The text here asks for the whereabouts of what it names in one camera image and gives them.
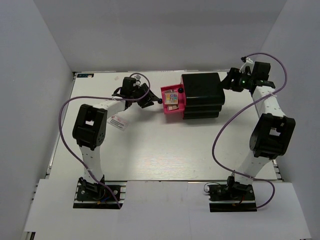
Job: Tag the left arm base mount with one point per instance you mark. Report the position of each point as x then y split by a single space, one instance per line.
95 196

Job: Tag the blue label sticker left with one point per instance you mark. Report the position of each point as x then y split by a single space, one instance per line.
85 75

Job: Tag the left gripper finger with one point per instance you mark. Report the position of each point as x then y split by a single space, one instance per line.
146 103
151 97

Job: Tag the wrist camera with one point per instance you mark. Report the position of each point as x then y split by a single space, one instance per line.
247 66
137 76

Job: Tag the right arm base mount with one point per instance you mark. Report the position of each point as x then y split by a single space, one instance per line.
230 197

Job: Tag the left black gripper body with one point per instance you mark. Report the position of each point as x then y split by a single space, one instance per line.
139 91

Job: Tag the black drawer organizer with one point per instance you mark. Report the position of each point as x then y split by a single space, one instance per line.
203 95

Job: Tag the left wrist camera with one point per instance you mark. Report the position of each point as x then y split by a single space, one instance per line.
137 76

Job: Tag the pink nude eyeshadow palette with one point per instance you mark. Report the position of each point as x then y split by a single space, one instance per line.
172 107

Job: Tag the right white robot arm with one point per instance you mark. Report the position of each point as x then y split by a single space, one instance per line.
273 131

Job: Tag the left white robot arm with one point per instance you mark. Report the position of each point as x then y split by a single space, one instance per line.
89 129

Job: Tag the clear labelled makeup case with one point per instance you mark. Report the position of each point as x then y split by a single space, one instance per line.
118 122

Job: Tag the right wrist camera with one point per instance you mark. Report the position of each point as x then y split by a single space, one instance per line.
247 66

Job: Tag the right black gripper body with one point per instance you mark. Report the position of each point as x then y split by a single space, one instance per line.
240 80

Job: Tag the colourful eyeshadow palette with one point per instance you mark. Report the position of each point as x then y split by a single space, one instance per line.
171 98

